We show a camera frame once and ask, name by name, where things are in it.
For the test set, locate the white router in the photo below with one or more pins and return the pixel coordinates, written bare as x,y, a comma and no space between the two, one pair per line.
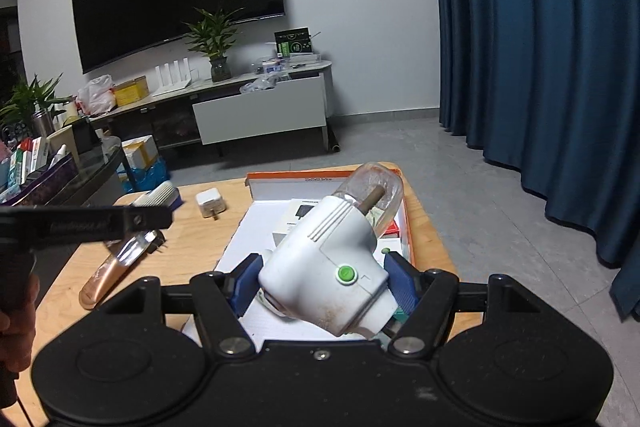
172,81

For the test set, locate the small white bottle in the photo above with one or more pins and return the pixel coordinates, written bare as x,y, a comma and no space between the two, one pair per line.
59,155

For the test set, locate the small black box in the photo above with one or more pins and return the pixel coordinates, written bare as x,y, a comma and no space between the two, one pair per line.
86,134

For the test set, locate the rose gold hand cream tube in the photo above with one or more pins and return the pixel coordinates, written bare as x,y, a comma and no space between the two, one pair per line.
107,277

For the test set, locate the red white box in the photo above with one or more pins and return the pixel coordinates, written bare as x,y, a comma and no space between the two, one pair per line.
27,162

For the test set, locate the black plug adapter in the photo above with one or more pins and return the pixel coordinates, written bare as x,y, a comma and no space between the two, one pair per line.
157,242

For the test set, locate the white blue box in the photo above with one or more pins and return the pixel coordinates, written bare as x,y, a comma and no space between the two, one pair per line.
41,154

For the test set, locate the teal printed box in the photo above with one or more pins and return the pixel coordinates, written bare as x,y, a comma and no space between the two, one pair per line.
14,174

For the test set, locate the green black box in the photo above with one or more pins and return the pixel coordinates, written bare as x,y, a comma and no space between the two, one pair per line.
295,43

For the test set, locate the white power adapter box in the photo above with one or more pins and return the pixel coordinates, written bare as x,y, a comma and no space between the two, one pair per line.
301,211

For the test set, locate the white charger cube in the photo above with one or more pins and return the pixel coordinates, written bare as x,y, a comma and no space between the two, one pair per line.
210,203

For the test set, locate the steel cup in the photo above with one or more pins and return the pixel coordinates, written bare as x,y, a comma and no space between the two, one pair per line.
42,125

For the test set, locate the blue plastic bag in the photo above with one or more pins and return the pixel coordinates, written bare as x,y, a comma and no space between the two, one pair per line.
147,179

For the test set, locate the orange white cardboard box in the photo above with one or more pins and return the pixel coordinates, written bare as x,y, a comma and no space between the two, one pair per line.
240,232

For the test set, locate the person's left hand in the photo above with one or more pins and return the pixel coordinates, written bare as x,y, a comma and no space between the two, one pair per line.
17,332

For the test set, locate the potted plant in glass vase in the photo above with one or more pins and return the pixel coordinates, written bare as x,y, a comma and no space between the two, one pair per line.
215,44

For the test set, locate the white TV cabinet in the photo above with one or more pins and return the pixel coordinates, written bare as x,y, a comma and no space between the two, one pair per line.
260,112

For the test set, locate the white plug-in mosquito heater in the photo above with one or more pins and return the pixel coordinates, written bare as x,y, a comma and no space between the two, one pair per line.
325,267

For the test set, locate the beige box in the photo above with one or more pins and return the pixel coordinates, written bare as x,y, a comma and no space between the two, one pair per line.
62,139

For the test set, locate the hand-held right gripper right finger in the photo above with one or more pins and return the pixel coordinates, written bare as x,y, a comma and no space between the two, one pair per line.
400,287

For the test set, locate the green bandage box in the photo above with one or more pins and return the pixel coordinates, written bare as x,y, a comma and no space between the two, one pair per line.
402,314

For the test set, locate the purple tray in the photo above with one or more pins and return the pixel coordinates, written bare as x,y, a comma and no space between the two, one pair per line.
45,184

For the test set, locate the clear plastic bag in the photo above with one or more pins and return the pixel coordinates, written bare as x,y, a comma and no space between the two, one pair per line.
260,85

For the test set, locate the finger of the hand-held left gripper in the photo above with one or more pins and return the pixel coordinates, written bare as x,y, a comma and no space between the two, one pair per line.
156,197
150,218

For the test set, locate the white plastic bag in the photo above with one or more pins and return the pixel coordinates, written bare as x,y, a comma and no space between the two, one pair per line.
97,96

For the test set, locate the leafy green plant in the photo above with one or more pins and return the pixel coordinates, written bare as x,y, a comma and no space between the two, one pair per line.
30,99

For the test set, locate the clear plastic container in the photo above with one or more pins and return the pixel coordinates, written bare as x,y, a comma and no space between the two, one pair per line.
280,64

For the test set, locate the black roll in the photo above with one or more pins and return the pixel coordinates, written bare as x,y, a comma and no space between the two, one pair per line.
333,143

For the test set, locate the blue curtain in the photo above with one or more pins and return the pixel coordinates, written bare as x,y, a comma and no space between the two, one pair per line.
540,82

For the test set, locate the black glass round table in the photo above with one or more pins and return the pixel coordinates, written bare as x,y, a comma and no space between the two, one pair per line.
90,177

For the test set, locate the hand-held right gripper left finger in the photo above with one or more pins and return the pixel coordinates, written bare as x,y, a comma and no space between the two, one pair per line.
247,282

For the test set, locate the white yellow cardboard box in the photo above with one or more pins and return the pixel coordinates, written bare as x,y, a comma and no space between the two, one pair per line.
140,152

